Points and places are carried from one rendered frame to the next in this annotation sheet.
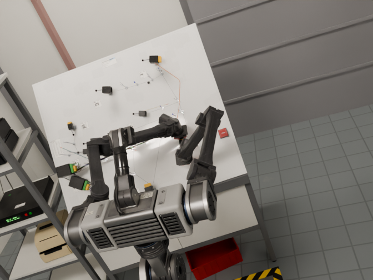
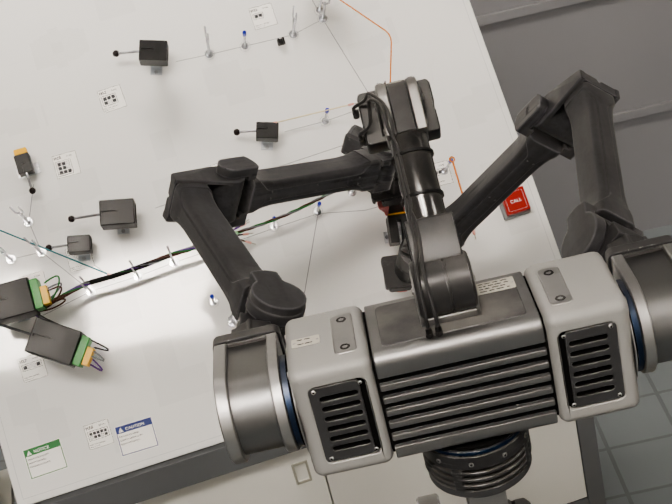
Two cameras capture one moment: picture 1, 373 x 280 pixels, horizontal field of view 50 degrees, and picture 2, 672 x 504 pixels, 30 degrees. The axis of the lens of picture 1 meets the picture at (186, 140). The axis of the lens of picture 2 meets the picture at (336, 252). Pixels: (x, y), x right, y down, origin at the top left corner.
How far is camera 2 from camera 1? 70 cm
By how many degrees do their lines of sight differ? 13
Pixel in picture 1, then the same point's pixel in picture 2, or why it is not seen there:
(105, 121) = (138, 156)
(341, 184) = not seen: outside the picture
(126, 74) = (210, 13)
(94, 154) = (206, 208)
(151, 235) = (514, 407)
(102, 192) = (291, 303)
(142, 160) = not seen: hidden behind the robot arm
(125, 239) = (424, 425)
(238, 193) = not seen: hidden behind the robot
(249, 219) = (564, 478)
